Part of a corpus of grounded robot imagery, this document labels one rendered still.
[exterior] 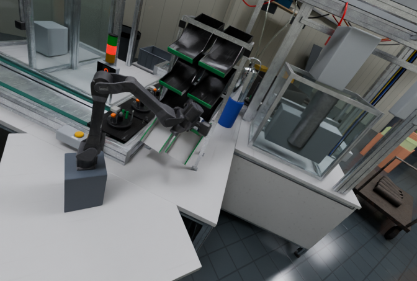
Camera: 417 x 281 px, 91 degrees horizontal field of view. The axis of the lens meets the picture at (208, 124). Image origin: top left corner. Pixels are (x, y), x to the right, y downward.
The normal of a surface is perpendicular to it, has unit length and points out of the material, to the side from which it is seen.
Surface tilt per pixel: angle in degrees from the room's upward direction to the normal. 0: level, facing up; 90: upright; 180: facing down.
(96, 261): 0
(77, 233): 0
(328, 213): 90
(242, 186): 90
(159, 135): 45
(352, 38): 90
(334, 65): 90
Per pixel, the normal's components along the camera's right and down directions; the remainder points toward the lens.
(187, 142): -0.03, -0.32
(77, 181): 0.46, 0.60
